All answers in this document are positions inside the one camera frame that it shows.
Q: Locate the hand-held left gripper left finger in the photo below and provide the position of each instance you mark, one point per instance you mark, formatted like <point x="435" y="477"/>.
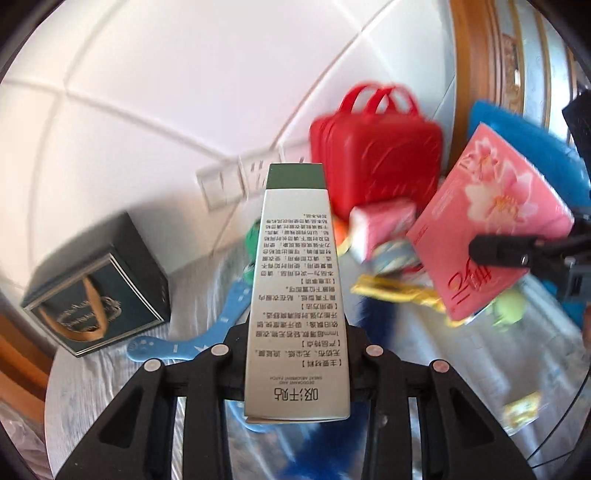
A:
<point x="233" y="344"/>

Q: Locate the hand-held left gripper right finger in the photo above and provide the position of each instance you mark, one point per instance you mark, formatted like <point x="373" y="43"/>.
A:
<point x="362" y="344"/>

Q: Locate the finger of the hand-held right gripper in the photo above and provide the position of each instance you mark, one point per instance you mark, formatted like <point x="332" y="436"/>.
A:
<point x="503" y="251"/>
<point x="581" y="122"/>

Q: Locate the pink flower print box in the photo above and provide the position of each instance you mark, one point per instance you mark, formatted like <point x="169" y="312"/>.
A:
<point x="489" y="198"/>

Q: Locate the blue fabric storage box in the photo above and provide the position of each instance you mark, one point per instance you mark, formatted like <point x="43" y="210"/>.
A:
<point x="526" y="134"/>

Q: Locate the silver box with green end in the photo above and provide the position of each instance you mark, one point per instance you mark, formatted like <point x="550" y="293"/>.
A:
<point x="295" y="295"/>

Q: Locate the pink tissue pack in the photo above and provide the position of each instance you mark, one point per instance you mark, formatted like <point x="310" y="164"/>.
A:
<point x="381" y="226"/>

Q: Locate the blue boomerang toy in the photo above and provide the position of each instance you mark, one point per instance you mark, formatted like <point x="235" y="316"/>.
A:
<point x="231" y="304"/>

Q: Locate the green ball toy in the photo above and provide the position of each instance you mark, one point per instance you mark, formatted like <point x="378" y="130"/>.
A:
<point x="510" y="307"/>

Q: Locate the yellow foil packet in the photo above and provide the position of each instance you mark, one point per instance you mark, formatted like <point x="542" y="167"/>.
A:
<point x="397" y="290"/>

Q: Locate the blue patterned pouch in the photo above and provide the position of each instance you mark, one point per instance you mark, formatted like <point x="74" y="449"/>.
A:
<point x="397" y="256"/>

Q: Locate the orange toy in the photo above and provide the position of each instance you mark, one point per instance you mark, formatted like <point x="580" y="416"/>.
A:
<point x="340" y="230"/>

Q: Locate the small yellow packet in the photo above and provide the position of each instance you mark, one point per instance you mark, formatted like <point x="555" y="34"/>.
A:
<point x="521" y="410"/>

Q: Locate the dark green gift box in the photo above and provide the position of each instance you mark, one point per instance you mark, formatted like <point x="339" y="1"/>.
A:
<point x="97" y="286"/>

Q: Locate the brown wooden trim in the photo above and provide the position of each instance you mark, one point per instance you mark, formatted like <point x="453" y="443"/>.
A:
<point x="18" y="360"/>

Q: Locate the wooden door frame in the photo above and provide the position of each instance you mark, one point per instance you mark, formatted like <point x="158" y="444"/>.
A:
<point x="475" y="55"/>

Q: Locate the white wall switch panel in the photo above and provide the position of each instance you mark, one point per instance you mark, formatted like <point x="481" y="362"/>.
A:
<point x="220" y="187"/>

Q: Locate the white wall socket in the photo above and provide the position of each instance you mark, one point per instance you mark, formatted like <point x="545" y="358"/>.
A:
<point x="254" y="173"/>

